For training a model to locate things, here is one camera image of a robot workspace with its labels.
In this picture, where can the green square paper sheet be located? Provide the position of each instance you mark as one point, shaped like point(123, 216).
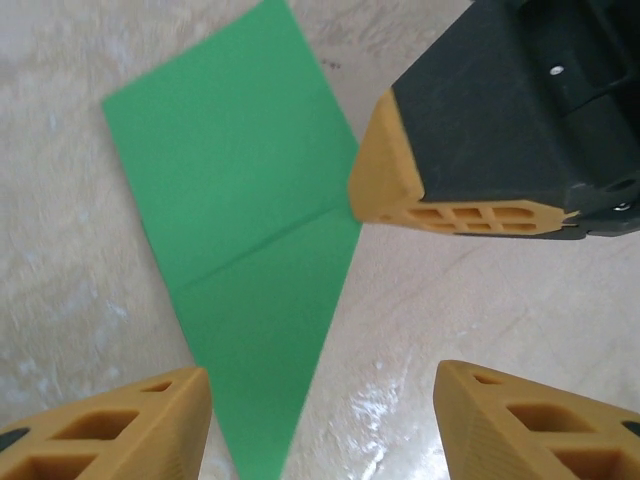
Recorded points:
point(240, 200)

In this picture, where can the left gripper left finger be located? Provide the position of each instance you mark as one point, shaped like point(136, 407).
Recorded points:
point(150, 435)

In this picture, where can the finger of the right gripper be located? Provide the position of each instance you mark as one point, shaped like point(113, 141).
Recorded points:
point(475, 125)
point(610, 210)

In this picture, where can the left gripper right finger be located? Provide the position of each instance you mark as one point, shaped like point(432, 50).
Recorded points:
point(500, 435)

